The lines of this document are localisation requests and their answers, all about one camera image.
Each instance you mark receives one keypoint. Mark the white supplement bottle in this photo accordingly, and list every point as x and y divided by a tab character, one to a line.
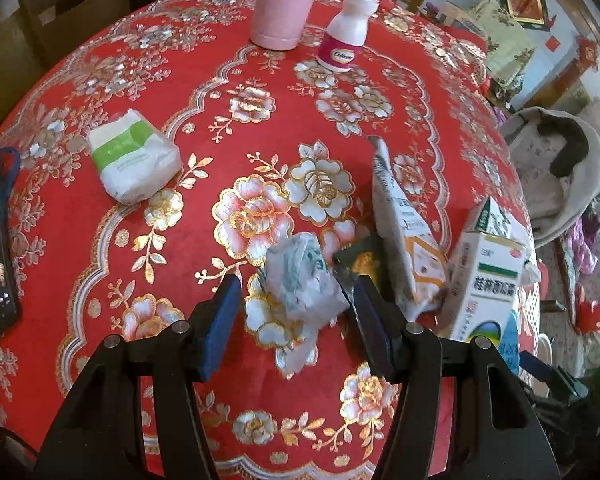
346	35

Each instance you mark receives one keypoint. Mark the white green long box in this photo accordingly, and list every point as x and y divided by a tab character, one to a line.
490	217

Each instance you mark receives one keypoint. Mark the green white tissue pack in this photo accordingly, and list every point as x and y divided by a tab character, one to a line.
133	159

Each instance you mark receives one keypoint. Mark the green rainbow medicine box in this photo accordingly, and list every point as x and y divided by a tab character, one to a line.
486	274

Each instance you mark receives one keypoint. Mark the white plastic wrapper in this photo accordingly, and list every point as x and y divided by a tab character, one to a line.
296	276

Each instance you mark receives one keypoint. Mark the red floral tablecloth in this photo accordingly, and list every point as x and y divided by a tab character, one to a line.
272	144

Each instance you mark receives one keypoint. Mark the white orange snack bag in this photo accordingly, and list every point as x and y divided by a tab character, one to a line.
415	262

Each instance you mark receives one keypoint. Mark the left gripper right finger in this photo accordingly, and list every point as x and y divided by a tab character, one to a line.
380	325

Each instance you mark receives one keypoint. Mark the grey fleece jacket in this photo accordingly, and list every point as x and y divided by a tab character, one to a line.
556	156

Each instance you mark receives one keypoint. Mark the blue plastic wrapper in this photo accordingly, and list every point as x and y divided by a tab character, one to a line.
509	343

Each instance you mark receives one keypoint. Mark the pink thermos bottle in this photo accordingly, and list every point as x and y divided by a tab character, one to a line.
277	24

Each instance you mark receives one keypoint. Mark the brown wooden chair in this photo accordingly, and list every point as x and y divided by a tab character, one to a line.
40	33

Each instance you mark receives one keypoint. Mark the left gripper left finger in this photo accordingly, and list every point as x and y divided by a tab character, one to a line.
212	322

